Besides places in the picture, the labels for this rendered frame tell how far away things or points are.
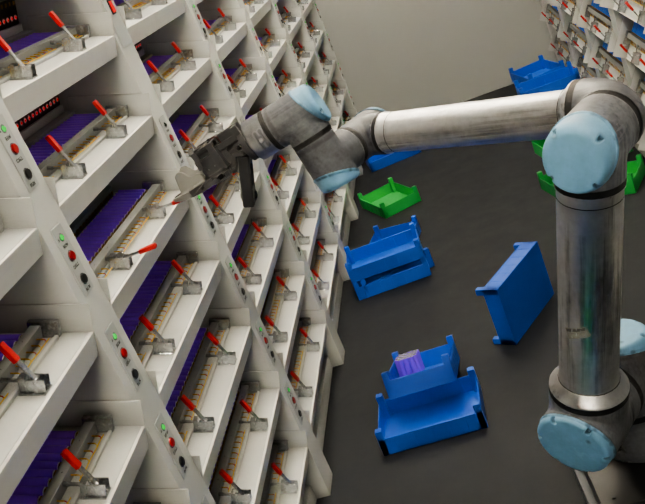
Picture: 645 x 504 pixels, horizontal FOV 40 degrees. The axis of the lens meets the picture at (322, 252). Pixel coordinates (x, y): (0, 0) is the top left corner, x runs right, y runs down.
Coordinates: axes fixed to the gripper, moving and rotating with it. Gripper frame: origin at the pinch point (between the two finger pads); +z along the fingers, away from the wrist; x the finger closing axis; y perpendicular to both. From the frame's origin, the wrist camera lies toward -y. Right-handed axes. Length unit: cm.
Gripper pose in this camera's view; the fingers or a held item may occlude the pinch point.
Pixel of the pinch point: (181, 198)
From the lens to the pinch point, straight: 190.3
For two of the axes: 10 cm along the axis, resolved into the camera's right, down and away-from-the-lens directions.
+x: -0.7, 3.9, -9.2
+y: -5.5, -7.8, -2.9
